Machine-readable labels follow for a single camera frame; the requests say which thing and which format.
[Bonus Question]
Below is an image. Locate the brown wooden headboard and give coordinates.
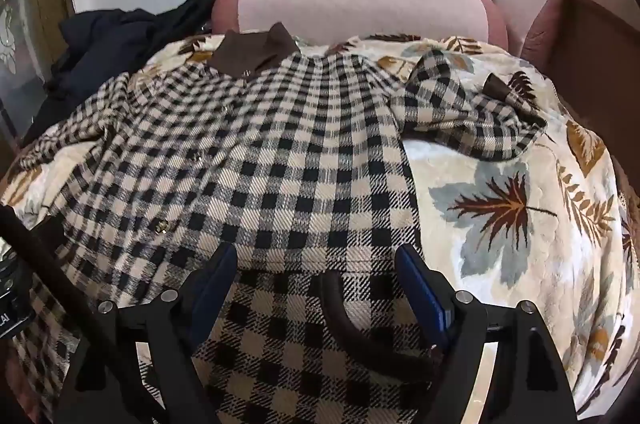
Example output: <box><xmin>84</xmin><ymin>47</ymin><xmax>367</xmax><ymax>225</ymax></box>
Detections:
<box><xmin>547</xmin><ymin>0</ymin><xmax>640</xmax><ymax>188</ymax></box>

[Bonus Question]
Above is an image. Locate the black cream checked coat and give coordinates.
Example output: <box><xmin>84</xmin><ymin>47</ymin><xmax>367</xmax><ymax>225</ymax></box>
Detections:
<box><xmin>17</xmin><ymin>46</ymin><xmax>546</xmax><ymax>423</ymax></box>

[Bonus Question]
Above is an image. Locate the dark navy garment pile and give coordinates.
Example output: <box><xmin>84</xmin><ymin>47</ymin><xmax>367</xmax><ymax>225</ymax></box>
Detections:
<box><xmin>22</xmin><ymin>0</ymin><xmax>216</xmax><ymax>147</ymax></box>

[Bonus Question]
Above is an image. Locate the long pink bolster pillow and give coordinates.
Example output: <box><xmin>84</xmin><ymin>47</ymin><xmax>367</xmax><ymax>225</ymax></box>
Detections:
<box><xmin>212</xmin><ymin>0</ymin><xmax>508</xmax><ymax>49</ymax></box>

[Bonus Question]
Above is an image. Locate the leaf-print fleece blanket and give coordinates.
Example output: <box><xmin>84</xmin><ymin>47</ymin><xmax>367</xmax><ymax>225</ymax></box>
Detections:
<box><xmin>1</xmin><ymin>34</ymin><xmax>639</xmax><ymax>421</ymax></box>

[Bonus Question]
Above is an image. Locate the wooden door with glass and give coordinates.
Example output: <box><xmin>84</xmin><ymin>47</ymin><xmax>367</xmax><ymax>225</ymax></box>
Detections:
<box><xmin>1</xmin><ymin>0</ymin><xmax>74</xmax><ymax>147</ymax></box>

